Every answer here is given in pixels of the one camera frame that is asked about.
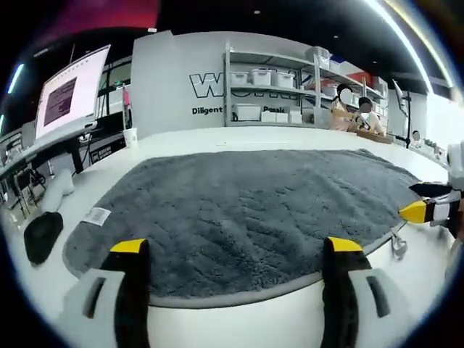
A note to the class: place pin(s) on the grey metal shelf rack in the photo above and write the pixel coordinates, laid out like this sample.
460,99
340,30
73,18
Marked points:
317,98
268,90

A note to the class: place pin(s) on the long ceiling light strip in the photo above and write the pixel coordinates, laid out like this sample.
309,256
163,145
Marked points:
406,40

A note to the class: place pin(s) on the black low cabinet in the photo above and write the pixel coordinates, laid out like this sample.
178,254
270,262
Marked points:
107,152

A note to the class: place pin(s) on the large white storage bin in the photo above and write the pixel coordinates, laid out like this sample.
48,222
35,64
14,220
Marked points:
246,113

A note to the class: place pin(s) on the white paper cup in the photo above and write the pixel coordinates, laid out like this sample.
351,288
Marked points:
130,138

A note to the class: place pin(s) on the open laptop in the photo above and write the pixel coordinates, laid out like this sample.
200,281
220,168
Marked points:
69,94

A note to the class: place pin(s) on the black monitor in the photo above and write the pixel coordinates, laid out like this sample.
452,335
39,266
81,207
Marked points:
110,121

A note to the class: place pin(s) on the wooden tray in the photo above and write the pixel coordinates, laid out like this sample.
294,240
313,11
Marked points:
373,137

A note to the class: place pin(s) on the white carton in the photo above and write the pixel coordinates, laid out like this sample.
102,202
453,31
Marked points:
275,116
296,116

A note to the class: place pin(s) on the white rounded object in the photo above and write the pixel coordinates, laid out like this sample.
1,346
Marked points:
58,190

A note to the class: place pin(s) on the grey standing desk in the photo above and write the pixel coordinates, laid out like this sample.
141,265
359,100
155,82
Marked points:
36,150

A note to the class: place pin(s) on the grey towel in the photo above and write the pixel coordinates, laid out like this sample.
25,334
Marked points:
235,217

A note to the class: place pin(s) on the pink flag on white pole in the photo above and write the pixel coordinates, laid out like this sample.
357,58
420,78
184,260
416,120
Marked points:
126,98

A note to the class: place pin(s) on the black pouch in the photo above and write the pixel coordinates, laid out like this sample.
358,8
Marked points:
43,237

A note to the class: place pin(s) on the clear plastic storage bin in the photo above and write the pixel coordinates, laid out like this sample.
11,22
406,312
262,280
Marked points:
319,56

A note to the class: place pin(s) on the white lidded storage bin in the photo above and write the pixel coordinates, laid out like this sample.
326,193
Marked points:
240,79
262,78
284,79

